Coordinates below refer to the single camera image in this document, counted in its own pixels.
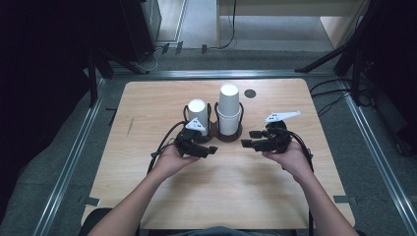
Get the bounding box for black cabinet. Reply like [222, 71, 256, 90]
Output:
[118, 0, 157, 63]

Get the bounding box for right hand-held gripper black cable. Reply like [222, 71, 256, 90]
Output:
[282, 127, 316, 236]

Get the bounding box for black tripod stand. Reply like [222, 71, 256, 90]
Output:
[294, 0, 377, 106]
[86, 48, 152, 108]

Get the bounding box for white floor cable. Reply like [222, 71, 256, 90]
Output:
[135, 45, 165, 75]

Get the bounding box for light wooden furniture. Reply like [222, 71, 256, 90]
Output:
[215, 0, 367, 50]

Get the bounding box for person's right hand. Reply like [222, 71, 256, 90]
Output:
[262, 141, 314, 183]

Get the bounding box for black chair seat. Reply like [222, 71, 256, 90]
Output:
[78, 206, 113, 236]

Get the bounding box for black floor cables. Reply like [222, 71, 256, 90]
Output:
[309, 77, 354, 118]

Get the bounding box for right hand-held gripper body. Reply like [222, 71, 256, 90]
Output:
[262, 110, 301, 154]

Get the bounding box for metal floor rail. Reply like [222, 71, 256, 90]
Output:
[32, 78, 106, 236]
[338, 80, 417, 236]

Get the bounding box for left hand-held gripper black cable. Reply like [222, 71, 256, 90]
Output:
[147, 120, 189, 175]

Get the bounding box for dark curtain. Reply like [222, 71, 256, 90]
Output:
[0, 0, 99, 224]

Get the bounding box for person's left hand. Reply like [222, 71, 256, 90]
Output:
[153, 144, 201, 180]

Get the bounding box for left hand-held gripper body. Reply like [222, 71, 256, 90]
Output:
[174, 117, 207, 158]

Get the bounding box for hand-held gripper black cable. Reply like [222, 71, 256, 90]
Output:
[147, 120, 189, 175]
[282, 127, 316, 236]

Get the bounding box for black hanging cable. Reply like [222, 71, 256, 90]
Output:
[217, 0, 238, 50]

